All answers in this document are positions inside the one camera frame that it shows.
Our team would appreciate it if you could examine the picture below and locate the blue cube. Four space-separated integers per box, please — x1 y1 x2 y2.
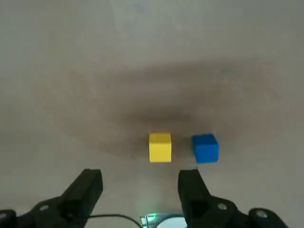
191 133 219 164

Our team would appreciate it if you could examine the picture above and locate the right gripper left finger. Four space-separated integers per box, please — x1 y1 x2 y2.
0 168 104 228

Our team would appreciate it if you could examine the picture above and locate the yellow cube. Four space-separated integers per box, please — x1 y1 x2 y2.
149 132 172 163

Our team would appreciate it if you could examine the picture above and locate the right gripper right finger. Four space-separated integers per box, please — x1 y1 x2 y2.
178 168 290 228

